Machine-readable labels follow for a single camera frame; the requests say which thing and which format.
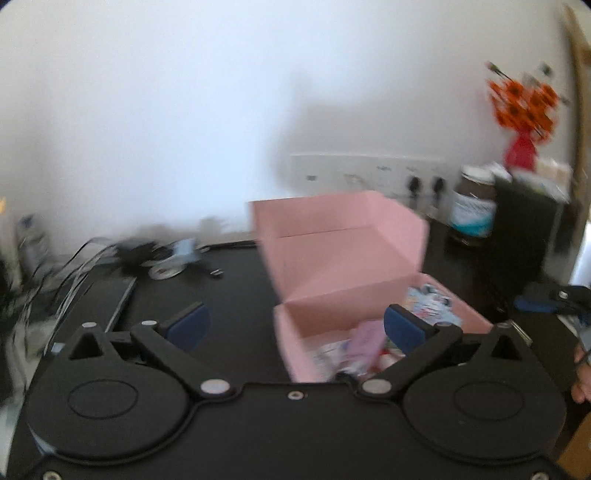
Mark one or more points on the pale pink pack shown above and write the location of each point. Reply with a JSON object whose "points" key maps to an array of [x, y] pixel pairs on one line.
{"points": [[367, 341]]}

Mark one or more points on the white wall data outlet plate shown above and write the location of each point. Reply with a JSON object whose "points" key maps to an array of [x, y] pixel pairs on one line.
{"points": [[344, 174]]}

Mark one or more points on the wooden board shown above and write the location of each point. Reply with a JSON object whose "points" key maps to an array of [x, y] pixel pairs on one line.
{"points": [[579, 69]]}

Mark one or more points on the black tissue box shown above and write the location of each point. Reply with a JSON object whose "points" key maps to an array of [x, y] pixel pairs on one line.
{"points": [[521, 230]]}

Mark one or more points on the blue grey small device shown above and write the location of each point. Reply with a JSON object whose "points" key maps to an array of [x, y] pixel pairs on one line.
{"points": [[184, 249]]}

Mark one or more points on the black power adapter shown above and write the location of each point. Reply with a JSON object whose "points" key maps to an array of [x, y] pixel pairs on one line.
{"points": [[136, 251]]}

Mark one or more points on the clear bottle blue cap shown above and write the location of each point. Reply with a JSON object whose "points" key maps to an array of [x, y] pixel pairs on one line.
{"points": [[32, 242]]}

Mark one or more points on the black power plug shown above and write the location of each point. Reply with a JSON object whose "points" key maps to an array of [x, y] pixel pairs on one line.
{"points": [[414, 184], [437, 184]]}

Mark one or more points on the white wall power socket plate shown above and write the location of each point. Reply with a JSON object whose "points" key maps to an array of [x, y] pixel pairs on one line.
{"points": [[438, 168], [405, 168], [383, 177]]}

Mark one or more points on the brown supplement bottle white cap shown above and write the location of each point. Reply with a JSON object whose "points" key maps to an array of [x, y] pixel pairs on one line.
{"points": [[471, 212]]}

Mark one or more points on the clear plastic packet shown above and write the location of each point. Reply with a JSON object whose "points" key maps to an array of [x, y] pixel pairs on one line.
{"points": [[330, 351]]}

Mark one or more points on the pink cardboard box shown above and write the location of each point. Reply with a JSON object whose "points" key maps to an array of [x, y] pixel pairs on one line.
{"points": [[346, 258]]}

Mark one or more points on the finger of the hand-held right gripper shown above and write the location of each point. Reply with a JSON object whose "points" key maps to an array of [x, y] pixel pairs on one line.
{"points": [[531, 304]]}

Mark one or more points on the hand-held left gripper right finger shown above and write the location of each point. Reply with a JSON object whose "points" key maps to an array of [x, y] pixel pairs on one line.
{"points": [[404, 330]]}

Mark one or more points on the cream box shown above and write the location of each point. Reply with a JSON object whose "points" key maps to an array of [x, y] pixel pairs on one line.
{"points": [[554, 171]]}

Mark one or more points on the white round disc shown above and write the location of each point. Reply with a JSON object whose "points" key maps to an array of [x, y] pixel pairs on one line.
{"points": [[164, 270]]}

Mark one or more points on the black desktop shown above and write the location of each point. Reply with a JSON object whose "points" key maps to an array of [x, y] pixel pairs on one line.
{"points": [[231, 300]]}

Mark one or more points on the red and white tube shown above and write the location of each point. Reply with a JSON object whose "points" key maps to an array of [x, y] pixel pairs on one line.
{"points": [[390, 357]]}

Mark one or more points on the printed white packet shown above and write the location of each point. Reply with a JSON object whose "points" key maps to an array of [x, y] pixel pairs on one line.
{"points": [[429, 300]]}

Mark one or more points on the person's right hand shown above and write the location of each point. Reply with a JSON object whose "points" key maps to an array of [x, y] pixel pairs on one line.
{"points": [[582, 383]]}

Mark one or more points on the red vase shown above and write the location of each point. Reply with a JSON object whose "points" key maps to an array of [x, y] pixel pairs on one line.
{"points": [[521, 154]]}

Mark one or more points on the orange artificial flowers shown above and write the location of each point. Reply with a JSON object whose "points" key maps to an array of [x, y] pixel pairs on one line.
{"points": [[526, 101]]}

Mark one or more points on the silver flat hub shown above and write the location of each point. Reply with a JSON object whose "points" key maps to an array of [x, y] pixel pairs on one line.
{"points": [[99, 304]]}

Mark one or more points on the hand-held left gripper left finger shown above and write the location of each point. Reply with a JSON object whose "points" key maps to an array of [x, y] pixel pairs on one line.
{"points": [[189, 325]]}

